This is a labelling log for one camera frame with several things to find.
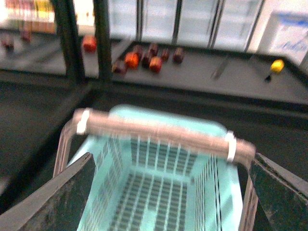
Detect black shelf upright post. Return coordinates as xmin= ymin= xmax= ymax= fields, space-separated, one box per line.
xmin=93 ymin=0 xmax=112 ymax=83

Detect small dark red apple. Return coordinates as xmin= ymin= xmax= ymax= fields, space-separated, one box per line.
xmin=161 ymin=48 xmax=169 ymax=62

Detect glass door refrigerators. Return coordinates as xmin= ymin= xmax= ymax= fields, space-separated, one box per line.
xmin=108 ymin=0 xmax=264 ymax=51

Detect red apple far left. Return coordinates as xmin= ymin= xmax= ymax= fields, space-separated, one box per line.
xmin=82 ymin=35 xmax=97 ymax=53

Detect red apple right of orange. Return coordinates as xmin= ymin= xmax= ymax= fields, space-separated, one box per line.
xmin=149 ymin=56 xmax=162 ymax=73

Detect light blue plastic basket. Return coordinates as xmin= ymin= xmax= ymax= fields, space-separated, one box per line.
xmin=53 ymin=104 xmax=257 ymax=231

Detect white zip tie right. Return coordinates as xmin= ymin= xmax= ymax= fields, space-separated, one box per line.
xmin=225 ymin=131 xmax=237 ymax=162

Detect black upper display tray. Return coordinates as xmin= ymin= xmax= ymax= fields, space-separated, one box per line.
xmin=79 ymin=40 xmax=308 ymax=114

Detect white zip tie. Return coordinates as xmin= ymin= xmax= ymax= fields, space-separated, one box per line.
xmin=77 ymin=108 xmax=90 ymax=135
xmin=225 ymin=131 xmax=237 ymax=162

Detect shelf with jars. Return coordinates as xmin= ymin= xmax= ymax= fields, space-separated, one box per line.
xmin=0 ymin=0 xmax=56 ymax=34

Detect black left display tray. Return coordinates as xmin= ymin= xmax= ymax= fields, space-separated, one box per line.
xmin=0 ymin=28 xmax=80 ymax=80

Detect dark red apple back right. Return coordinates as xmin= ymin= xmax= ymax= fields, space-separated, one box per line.
xmin=173 ymin=47 xmax=184 ymax=64

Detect black flat divider strip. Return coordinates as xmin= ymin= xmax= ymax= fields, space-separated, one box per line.
xmin=211 ymin=56 xmax=229 ymax=79

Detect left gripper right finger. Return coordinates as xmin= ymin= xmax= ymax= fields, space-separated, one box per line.
xmin=249 ymin=153 xmax=308 ymax=231

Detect white zip tie left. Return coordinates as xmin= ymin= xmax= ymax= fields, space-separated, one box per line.
xmin=77 ymin=108 xmax=90 ymax=135

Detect black display tray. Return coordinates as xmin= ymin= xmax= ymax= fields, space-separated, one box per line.
xmin=0 ymin=28 xmax=80 ymax=80
xmin=79 ymin=40 xmax=308 ymax=114

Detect white chest freezer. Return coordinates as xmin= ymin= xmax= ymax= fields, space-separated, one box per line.
xmin=257 ymin=12 xmax=308 ymax=65

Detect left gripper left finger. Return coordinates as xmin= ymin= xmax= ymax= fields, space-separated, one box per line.
xmin=0 ymin=153 xmax=95 ymax=231

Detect yellow lemon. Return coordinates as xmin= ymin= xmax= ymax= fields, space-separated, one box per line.
xmin=270 ymin=59 xmax=285 ymax=74

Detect black triangular divider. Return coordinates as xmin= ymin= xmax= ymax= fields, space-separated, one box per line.
xmin=250 ymin=54 xmax=272 ymax=83

